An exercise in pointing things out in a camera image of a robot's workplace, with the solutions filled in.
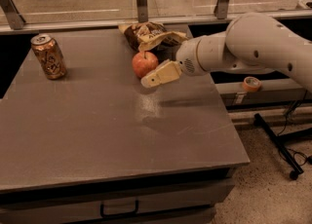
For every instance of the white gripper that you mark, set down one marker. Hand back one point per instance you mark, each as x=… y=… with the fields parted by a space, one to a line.
x=186 y=56

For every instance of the red apple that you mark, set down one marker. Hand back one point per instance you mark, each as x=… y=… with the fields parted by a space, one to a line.
x=143 y=63

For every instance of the brown chip bag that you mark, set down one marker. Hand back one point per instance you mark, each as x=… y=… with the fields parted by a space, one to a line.
x=148 y=36

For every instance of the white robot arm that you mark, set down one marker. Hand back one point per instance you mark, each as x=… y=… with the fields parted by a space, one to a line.
x=251 y=42

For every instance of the orange tape roll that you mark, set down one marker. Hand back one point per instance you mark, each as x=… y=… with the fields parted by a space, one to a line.
x=251 y=84

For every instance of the grey side shelf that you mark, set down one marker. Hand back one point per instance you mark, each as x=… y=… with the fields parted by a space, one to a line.
x=271 y=92

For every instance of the orange soda can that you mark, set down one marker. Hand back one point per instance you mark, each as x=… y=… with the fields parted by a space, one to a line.
x=48 y=53

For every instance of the black stand base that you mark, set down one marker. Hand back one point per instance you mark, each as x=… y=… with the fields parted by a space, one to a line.
x=280 y=141

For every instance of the grey cabinet drawer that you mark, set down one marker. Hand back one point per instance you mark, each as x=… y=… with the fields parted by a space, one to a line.
x=187 y=203

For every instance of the black drawer handle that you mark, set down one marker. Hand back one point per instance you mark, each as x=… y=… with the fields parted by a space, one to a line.
x=118 y=208

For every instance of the left metal glass bracket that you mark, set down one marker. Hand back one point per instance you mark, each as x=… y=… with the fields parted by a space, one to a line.
x=13 y=16

